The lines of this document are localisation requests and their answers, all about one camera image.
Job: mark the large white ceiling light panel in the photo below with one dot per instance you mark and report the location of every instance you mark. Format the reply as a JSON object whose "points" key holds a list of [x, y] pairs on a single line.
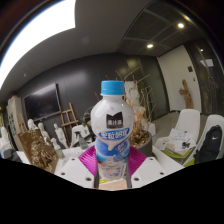
{"points": [[33, 30]]}

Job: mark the recessed ceiling spotlights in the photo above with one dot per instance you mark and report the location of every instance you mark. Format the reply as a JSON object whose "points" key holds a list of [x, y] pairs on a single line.
{"points": [[181, 25]]}

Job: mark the wooden easel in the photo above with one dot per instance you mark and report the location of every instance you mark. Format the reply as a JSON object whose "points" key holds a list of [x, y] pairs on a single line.
{"points": [[68, 121]]}

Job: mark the blue-capped white drink bottle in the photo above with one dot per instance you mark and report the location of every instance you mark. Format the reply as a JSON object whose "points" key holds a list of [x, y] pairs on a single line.
{"points": [[112, 133]]}

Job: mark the stack of papers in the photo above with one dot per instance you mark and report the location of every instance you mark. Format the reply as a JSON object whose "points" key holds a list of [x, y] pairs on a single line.
{"points": [[180, 141]]}

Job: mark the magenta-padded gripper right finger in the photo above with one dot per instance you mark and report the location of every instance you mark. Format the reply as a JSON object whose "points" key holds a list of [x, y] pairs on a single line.
{"points": [[146, 170]]}

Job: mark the dried plant in grey pot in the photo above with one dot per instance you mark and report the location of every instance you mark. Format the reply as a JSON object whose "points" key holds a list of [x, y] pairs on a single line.
{"points": [[140, 113]]}

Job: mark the black wall screen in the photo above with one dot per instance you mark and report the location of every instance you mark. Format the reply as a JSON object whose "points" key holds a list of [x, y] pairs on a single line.
{"points": [[42, 102]]}

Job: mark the black backpack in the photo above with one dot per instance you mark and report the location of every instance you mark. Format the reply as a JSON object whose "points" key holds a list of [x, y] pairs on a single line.
{"points": [[209, 145]]}

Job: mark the white plaster bust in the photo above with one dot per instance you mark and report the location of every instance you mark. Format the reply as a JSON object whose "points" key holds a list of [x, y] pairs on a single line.
{"points": [[32, 124], [43, 130]]}

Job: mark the green liquid plastic bottle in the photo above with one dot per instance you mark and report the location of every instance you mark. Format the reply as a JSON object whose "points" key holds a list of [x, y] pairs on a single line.
{"points": [[57, 150]]}

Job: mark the pale cabinet with pictures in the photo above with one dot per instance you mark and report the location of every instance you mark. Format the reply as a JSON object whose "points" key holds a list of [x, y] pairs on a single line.
{"points": [[14, 116]]}

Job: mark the white plaster figure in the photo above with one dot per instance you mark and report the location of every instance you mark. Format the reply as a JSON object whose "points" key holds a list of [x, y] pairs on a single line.
{"points": [[60, 135]]}

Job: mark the grey spray bottle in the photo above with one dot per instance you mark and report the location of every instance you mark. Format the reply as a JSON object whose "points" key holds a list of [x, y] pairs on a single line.
{"points": [[82, 141]]}

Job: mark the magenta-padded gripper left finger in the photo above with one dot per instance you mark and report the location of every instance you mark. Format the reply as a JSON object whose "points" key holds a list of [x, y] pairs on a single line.
{"points": [[75, 170]]}

